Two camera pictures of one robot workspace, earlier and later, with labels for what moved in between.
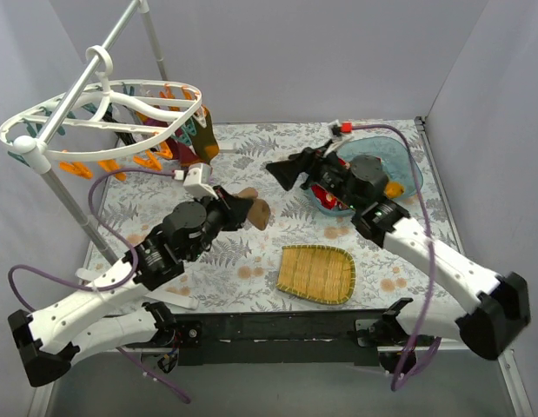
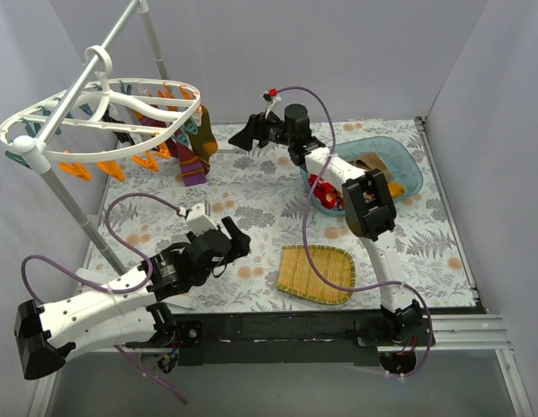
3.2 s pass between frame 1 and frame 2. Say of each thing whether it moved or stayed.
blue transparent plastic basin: stayed
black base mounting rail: stayed
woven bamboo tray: stayed
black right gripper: moved
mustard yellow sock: stayed
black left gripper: moved
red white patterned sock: stayed
